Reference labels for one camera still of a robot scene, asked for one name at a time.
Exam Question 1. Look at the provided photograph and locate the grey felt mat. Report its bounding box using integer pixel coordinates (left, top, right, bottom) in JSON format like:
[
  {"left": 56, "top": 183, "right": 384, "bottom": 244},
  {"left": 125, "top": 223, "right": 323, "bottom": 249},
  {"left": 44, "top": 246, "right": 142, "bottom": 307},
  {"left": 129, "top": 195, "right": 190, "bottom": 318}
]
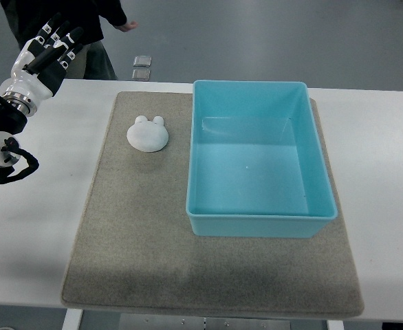
[{"left": 61, "top": 91, "right": 364, "bottom": 319}]

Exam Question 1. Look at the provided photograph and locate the upper metal floor plate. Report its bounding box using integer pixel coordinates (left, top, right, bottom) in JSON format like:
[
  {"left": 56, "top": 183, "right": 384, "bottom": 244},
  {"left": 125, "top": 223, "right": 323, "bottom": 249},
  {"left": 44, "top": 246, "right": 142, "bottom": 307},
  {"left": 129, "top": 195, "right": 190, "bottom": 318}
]
[{"left": 133, "top": 55, "right": 152, "bottom": 67}]

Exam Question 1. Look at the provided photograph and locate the metal table crossbar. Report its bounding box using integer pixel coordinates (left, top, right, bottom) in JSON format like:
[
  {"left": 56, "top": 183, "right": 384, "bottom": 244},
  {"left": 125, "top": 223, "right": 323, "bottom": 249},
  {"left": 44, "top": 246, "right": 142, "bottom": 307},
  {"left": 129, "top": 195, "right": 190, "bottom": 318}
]
[{"left": 118, "top": 313, "right": 291, "bottom": 330}]

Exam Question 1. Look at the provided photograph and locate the lower metal floor plate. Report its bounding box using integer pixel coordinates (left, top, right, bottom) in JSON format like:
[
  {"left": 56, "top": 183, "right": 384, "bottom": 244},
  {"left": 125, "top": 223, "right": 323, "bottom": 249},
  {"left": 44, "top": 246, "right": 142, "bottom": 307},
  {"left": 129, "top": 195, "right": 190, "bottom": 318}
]
[{"left": 131, "top": 69, "right": 151, "bottom": 81}]

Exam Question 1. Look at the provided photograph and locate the white table leg left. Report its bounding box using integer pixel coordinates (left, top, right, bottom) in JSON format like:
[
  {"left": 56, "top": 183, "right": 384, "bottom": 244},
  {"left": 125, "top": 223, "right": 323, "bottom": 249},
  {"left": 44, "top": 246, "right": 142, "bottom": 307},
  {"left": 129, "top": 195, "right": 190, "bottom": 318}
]
[{"left": 61, "top": 309, "right": 83, "bottom": 330}]

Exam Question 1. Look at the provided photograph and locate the person in dark clothes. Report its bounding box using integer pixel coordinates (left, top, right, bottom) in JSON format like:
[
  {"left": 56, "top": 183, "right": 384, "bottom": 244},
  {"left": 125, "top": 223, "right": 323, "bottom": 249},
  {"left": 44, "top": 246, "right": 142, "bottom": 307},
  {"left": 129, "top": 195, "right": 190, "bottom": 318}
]
[{"left": 0, "top": 0, "right": 138, "bottom": 80}]

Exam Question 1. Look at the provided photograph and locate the metal floor plate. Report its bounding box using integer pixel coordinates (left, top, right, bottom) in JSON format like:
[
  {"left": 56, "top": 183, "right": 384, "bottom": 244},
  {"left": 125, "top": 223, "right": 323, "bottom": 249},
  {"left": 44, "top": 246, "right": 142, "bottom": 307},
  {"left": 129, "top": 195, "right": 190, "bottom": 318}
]
[
  {"left": 131, "top": 69, "right": 151, "bottom": 81},
  {"left": 133, "top": 55, "right": 152, "bottom": 67}
]

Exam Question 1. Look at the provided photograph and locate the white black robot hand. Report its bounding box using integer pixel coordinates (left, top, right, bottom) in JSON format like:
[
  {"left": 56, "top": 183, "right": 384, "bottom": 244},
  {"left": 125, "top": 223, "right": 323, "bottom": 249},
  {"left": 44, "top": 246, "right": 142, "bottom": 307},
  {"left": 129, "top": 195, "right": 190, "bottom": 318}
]
[{"left": 3, "top": 13, "right": 83, "bottom": 117}]

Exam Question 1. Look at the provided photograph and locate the white table leg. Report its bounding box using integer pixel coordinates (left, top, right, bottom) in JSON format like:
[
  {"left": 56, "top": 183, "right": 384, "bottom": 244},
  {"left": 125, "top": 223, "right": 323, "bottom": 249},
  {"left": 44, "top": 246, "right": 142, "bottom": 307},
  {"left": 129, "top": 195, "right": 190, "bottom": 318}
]
[
  {"left": 327, "top": 320, "right": 345, "bottom": 330},
  {"left": 61, "top": 309, "right": 83, "bottom": 330}
]

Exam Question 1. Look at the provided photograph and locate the white table leg right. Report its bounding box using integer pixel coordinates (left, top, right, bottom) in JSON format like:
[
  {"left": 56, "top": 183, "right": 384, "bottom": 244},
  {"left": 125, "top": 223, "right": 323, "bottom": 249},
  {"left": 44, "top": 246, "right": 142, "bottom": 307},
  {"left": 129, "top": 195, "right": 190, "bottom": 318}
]
[{"left": 327, "top": 320, "right": 345, "bottom": 330}]

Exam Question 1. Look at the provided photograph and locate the blue plastic box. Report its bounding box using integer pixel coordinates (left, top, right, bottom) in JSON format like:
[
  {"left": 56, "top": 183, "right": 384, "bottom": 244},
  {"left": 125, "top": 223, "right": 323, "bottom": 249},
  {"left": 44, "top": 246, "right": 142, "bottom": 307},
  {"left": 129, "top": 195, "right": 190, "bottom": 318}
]
[{"left": 186, "top": 80, "right": 338, "bottom": 238}]

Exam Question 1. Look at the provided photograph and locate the white bear head toy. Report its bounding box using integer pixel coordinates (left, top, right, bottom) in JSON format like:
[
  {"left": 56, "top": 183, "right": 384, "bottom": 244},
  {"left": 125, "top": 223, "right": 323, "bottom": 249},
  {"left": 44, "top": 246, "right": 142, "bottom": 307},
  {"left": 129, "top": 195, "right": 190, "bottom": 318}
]
[{"left": 127, "top": 115, "right": 169, "bottom": 153}]

